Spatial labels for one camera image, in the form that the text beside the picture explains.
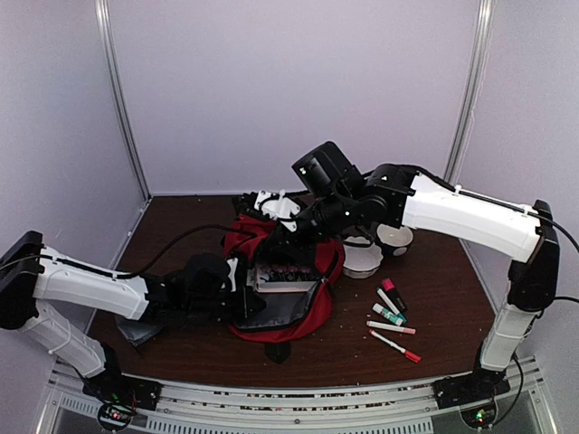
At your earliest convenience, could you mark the white scalloped bowl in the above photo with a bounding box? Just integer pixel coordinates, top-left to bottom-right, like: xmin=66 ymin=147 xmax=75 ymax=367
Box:
xmin=343 ymin=236 xmax=384 ymax=278

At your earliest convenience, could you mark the white green glue stick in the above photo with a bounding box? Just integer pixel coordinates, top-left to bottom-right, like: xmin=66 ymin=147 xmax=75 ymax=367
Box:
xmin=372 ymin=303 xmax=406 ymax=326

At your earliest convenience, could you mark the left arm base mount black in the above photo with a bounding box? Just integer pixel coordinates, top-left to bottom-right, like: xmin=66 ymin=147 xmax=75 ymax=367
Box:
xmin=81 ymin=344 xmax=162 ymax=410

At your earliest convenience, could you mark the pink highlighter marker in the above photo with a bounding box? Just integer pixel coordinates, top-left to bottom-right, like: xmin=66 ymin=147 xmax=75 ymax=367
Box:
xmin=381 ymin=278 xmax=408 ymax=313

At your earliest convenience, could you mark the left aluminium corner post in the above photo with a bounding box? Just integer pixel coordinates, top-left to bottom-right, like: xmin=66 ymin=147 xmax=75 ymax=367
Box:
xmin=94 ymin=0 xmax=152 ymax=202

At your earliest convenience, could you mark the paperback book with pink flowers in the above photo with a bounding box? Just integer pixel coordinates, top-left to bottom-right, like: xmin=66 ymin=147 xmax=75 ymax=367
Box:
xmin=254 ymin=264 xmax=318 ymax=294

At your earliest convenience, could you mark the dark blue dotted bowl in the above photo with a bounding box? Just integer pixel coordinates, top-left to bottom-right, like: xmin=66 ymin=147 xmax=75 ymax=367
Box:
xmin=375 ymin=224 xmax=413 ymax=258

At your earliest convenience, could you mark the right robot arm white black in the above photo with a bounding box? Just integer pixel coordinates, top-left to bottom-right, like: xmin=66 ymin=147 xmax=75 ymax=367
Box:
xmin=253 ymin=163 xmax=560 ymax=400

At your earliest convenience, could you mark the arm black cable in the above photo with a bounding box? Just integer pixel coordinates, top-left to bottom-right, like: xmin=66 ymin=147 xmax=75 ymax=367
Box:
xmin=0 ymin=224 xmax=254 ymax=281
xmin=515 ymin=212 xmax=579 ymax=408

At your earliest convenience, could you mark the aluminium front rail frame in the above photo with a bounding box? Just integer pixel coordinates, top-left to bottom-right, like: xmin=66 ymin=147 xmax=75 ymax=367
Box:
xmin=32 ymin=357 xmax=562 ymax=433

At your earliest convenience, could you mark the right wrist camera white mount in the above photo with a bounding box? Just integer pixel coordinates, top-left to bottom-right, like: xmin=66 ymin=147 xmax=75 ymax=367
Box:
xmin=233 ymin=190 xmax=301 ymax=231

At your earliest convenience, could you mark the red backpack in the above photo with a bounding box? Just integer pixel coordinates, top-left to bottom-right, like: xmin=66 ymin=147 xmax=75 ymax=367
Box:
xmin=223 ymin=214 xmax=345 ymax=363

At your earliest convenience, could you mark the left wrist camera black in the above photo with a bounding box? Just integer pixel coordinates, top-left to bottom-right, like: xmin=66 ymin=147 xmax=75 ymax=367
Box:
xmin=226 ymin=258 xmax=239 ymax=293

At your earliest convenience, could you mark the right aluminium corner post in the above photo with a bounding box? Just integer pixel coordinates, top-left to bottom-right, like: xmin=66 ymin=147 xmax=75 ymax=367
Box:
xmin=443 ymin=0 xmax=495 ymax=184

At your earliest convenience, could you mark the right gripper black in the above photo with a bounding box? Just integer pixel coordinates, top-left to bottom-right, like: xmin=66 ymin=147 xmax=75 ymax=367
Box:
xmin=261 ymin=190 xmax=356 ymax=266

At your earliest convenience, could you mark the grey pencil pouch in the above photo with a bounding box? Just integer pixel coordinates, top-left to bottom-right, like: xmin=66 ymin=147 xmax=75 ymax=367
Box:
xmin=115 ymin=316 xmax=164 ymax=347

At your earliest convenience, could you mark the white pen pink cap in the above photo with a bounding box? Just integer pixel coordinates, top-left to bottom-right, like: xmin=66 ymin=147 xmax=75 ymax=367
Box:
xmin=365 ymin=321 xmax=416 ymax=335

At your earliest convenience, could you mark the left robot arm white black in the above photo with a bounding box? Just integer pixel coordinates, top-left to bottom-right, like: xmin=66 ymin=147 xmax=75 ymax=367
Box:
xmin=1 ymin=231 xmax=266 ymax=401

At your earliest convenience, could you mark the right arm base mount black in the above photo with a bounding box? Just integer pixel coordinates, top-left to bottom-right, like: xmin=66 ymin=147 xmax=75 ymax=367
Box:
xmin=432 ymin=368 xmax=510 ymax=410

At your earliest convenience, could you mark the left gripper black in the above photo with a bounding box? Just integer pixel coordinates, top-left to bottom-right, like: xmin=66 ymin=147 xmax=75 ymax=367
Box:
xmin=186 ymin=284 xmax=266 ymax=321

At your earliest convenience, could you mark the aluminium corner post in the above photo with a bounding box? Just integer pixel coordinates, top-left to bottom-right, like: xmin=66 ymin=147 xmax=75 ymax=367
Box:
xmin=94 ymin=0 xmax=152 ymax=202
xmin=443 ymin=0 xmax=495 ymax=184

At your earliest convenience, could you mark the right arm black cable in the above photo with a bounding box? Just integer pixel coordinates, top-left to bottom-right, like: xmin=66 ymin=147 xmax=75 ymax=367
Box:
xmin=515 ymin=212 xmax=579 ymax=408

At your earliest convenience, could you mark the white pen red cap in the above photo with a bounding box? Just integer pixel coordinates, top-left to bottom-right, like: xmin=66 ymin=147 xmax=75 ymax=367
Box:
xmin=369 ymin=330 xmax=422 ymax=363

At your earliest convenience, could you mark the white black marker teal cap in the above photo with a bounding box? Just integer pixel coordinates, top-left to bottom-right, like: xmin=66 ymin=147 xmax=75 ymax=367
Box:
xmin=376 ymin=288 xmax=401 ymax=316

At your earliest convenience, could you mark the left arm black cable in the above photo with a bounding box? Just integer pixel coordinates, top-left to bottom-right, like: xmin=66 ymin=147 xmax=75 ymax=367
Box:
xmin=0 ymin=224 xmax=254 ymax=281

